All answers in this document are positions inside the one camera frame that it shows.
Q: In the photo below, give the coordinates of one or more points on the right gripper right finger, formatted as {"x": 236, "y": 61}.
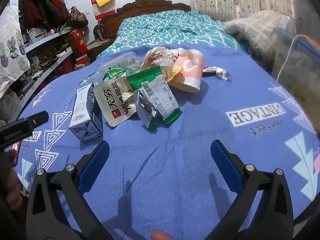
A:
{"x": 273, "y": 218}

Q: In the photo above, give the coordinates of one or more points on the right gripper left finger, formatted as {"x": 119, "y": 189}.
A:
{"x": 45, "y": 216}

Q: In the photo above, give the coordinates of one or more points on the blue white milk carton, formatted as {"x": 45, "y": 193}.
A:
{"x": 86, "y": 120}

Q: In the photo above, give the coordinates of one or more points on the white snack pouch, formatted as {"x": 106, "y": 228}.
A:
{"x": 115, "y": 99}

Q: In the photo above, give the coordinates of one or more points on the clear plastic bottle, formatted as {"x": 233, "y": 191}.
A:
{"x": 123, "y": 60}

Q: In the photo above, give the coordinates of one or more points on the green white snack wrapper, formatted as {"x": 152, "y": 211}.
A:
{"x": 153, "y": 98}

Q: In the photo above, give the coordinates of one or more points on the red silver candy wrapper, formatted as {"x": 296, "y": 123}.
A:
{"x": 220, "y": 73}

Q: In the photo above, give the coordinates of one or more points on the red white paper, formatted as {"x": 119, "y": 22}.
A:
{"x": 160, "y": 56}

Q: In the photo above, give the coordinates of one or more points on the pink paper cup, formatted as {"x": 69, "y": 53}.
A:
{"x": 189, "y": 79}

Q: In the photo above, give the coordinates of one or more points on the green crushed can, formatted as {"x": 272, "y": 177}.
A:
{"x": 114, "y": 73}

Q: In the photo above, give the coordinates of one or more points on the person left hand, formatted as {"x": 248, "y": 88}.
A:
{"x": 10, "y": 180}

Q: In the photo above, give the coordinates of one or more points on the person right hand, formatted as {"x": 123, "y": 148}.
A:
{"x": 160, "y": 235}

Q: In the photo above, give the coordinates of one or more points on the white plant-print bag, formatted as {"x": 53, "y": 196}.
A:
{"x": 14, "y": 62}

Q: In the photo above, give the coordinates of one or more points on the blue patterned bed sheet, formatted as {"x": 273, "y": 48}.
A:
{"x": 166, "y": 179}

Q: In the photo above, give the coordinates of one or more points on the red gift box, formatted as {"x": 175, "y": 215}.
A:
{"x": 79, "y": 47}

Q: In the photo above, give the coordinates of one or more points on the grey cluttered shelf unit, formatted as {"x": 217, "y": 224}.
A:
{"x": 45, "y": 27}

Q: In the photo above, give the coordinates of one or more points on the carved wooden headboard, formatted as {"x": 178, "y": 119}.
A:
{"x": 108, "y": 26}

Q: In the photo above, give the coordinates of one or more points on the clear plastic storage box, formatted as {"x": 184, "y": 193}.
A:
{"x": 296, "y": 68}

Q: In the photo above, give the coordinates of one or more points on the teal patterned quilt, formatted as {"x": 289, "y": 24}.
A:
{"x": 172, "y": 27}

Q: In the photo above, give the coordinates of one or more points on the checked grey blanket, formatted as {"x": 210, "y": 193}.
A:
{"x": 258, "y": 31}

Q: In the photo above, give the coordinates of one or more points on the red wall calendar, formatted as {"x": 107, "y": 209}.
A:
{"x": 102, "y": 8}

